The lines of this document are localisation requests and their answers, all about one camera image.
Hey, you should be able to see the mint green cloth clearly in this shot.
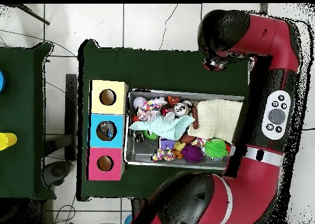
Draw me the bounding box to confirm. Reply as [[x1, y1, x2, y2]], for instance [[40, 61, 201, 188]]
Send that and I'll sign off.
[[128, 114, 196, 141]]

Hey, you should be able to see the wooden box with three holes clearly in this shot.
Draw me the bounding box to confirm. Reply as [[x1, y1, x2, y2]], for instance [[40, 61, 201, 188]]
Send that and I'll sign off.
[[84, 79, 129, 182]]

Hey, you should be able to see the shallow mesh bin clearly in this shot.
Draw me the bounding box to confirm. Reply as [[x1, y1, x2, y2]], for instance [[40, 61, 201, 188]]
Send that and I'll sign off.
[[124, 89, 245, 171]]

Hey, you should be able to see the cream knitted cloth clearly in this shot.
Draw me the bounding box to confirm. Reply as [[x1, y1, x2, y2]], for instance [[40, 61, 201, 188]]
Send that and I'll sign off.
[[188, 98, 244, 144]]

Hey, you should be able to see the orange tiger-striped ball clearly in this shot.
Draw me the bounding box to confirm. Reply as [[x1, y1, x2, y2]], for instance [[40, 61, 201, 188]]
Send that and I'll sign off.
[[167, 95, 182, 106]]

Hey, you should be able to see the brown toy hot dog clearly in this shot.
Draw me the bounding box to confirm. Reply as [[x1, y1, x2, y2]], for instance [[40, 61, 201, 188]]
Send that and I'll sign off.
[[191, 106, 199, 130]]

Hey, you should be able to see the crushed red cola can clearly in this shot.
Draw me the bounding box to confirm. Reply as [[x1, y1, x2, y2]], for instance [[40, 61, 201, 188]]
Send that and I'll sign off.
[[159, 105, 176, 122]]

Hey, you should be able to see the crumpled colourful dotted paper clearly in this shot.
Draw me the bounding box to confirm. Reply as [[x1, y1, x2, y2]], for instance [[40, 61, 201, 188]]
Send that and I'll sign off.
[[136, 97, 168, 122]]

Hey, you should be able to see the green spiky puffer toy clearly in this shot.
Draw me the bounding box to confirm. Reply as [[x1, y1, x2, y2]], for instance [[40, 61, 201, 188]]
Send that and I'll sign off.
[[204, 138, 229, 159]]

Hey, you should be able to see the white baseball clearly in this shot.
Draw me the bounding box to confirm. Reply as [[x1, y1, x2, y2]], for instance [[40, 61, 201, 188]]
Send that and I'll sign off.
[[133, 96, 146, 109]]

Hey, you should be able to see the purple spiky toy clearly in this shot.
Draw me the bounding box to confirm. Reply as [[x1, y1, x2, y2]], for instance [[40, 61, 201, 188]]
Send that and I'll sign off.
[[180, 143, 205, 164]]

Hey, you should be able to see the yellow rubber duck toy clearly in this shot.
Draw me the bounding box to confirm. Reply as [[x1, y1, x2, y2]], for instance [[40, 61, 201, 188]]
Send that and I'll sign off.
[[171, 141, 186, 160]]

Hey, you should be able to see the blue toy block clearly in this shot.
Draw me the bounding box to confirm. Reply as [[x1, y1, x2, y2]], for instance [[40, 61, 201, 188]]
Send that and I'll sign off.
[[159, 137, 176, 150]]

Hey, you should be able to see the small bright green toy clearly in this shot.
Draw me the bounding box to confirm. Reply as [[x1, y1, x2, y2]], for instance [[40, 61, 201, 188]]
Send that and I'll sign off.
[[143, 130, 159, 140]]

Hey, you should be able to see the crushed black can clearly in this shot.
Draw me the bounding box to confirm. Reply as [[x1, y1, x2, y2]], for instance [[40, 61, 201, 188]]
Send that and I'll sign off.
[[133, 130, 145, 143]]

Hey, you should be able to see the dark rod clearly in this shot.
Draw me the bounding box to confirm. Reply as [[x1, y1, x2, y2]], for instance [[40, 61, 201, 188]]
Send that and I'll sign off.
[[9, 3, 51, 26]]

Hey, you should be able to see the grey round base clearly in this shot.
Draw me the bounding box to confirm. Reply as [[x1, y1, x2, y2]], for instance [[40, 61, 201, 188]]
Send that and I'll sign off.
[[42, 160, 73, 187]]

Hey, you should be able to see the dark green side table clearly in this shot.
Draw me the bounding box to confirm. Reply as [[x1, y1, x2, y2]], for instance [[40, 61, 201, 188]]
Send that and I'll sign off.
[[0, 41, 57, 201]]

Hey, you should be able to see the yellow cylinder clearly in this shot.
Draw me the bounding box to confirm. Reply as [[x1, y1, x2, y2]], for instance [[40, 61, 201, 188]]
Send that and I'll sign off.
[[0, 132, 18, 151]]

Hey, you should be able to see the thin dark cable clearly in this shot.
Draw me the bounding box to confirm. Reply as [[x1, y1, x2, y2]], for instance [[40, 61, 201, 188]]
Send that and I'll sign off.
[[159, 3, 178, 50]]

